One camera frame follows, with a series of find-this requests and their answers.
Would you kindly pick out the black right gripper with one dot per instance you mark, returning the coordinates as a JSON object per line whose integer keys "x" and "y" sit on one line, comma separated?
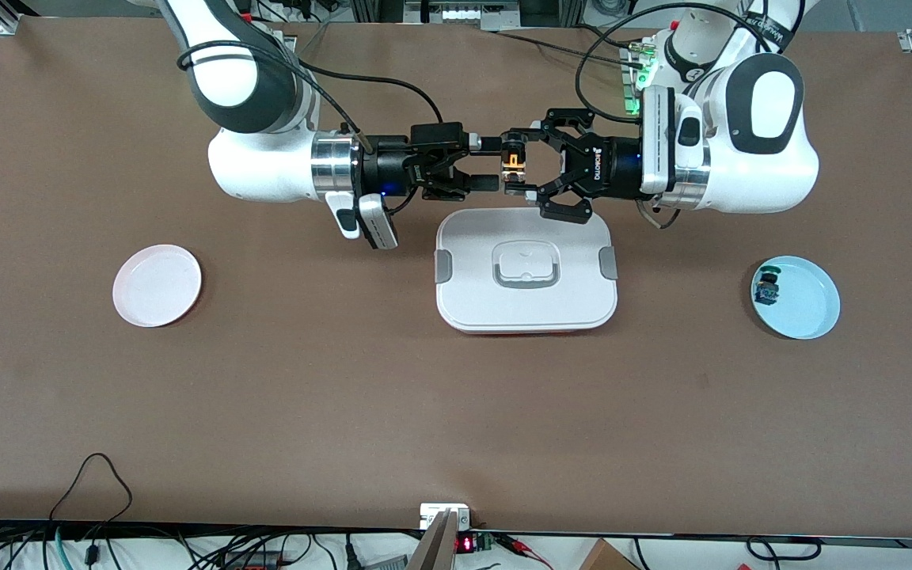
{"x": 384, "y": 166}

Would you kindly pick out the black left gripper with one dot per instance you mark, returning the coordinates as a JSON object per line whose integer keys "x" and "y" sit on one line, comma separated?
{"x": 613, "y": 167}

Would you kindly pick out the orange push-button switch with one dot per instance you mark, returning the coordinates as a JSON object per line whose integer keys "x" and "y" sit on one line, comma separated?
{"x": 513, "y": 162}

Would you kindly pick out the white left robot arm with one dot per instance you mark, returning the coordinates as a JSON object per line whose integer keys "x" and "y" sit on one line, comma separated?
{"x": 765, "y": 170}

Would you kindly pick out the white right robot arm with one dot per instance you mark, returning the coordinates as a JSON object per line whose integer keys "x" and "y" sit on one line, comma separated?
{"x": 258, "y": 170}

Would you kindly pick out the white lidded container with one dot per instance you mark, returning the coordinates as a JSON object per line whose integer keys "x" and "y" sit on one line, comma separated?
{"x": 527, "y": 297}

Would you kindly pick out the light blue round plate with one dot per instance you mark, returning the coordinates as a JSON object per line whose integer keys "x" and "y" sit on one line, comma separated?
{"x": 804, "y": 305}

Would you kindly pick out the pink round plate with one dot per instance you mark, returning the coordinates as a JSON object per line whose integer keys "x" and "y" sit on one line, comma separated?
{"x": 157, "y": 286}

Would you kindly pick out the red digit display module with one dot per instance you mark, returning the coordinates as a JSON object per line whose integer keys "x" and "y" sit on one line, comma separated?
{"x": 465, "y": 544}

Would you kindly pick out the red clip leads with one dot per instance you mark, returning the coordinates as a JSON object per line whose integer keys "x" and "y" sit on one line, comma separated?
{"x": 523, "y": 546}

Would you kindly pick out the brown cardboard box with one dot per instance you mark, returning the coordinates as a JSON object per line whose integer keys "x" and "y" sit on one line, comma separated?
{"x": 606, "y": 558}

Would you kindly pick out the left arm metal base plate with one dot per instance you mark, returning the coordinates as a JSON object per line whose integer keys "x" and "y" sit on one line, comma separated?
{"x": 628, "y": 87}

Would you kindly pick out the silver equipment frame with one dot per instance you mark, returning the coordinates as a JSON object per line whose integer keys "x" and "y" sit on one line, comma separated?
{"x": 464, "y": 14}

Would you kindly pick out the green push-button switch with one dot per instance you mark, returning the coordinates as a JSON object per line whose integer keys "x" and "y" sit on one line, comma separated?
{"x": 766, "y": 289}

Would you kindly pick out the white mount bracket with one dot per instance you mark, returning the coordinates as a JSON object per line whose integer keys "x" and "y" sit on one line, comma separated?
{"x": 428, "y": 513}

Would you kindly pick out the aluminium camera mount profile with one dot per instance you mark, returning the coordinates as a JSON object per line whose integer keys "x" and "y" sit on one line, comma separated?
{"x": 434, "y": 546}

